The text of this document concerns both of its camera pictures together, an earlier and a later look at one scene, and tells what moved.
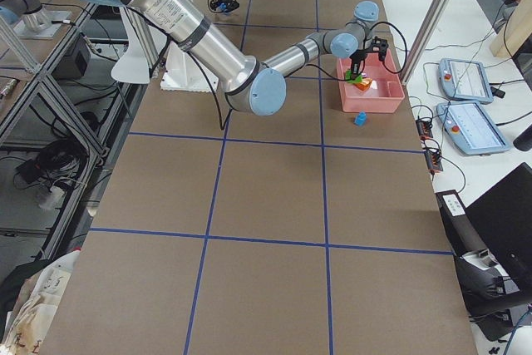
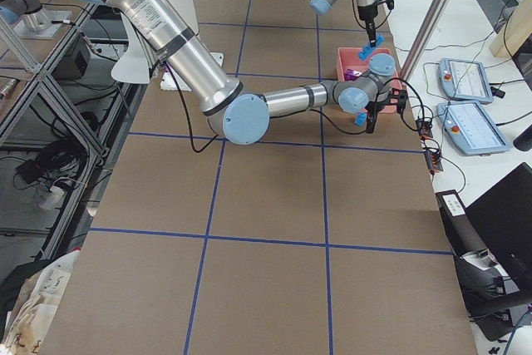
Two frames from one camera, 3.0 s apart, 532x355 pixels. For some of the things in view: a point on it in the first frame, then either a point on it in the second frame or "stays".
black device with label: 467,241 stays
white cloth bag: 37,308 stays
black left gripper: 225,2 to 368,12
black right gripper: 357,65 to 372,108
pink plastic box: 383,95 stays
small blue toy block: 361,119 stays
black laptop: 503,218 stays
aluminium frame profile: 435,14 stays
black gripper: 381,46 to 397,97
